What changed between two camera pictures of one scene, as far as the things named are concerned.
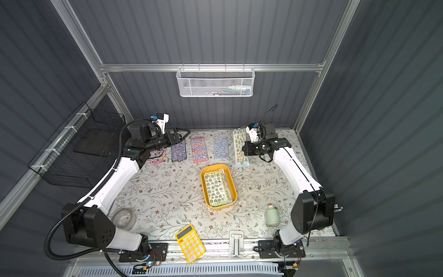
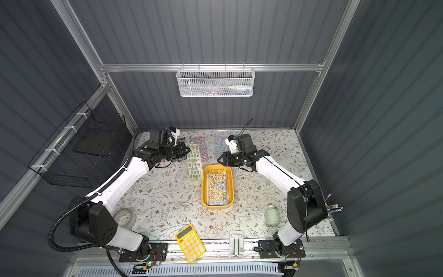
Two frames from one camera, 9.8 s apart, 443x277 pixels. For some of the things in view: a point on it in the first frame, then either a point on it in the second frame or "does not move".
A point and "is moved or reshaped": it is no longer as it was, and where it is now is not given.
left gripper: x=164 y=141 to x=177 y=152
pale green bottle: x=271 y=216 does not move
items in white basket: x=235 y=90 does not move
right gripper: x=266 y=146 to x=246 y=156
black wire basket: x=84 y=151 does not move
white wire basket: x=216 y=82 does not move
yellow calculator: x=190 y=243 does not move
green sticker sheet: x=218 y=188 to x=194 y=162
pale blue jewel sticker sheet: x=221 y=148 does not move
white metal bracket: x=236 y=244 does not move
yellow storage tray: x=218 y=186 is moved or reshaped
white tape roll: x=124 y=219 does not move
